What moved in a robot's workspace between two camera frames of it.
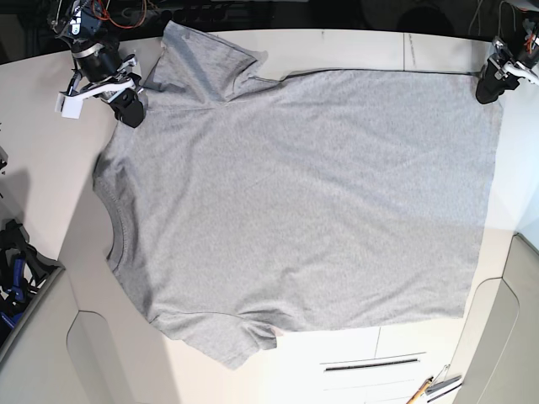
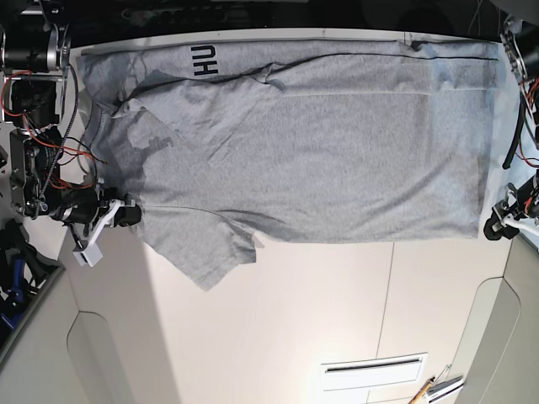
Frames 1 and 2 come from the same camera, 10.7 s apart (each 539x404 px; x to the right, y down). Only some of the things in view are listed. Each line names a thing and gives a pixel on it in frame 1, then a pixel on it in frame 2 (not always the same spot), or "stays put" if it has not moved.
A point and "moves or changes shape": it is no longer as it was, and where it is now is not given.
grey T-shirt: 242,205 moves or changes shape
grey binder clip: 440,380 stays put
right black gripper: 498,71 -> 527,203
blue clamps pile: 24,274 stays put
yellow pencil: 415,396 stays put
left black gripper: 102,63 -> 83,204
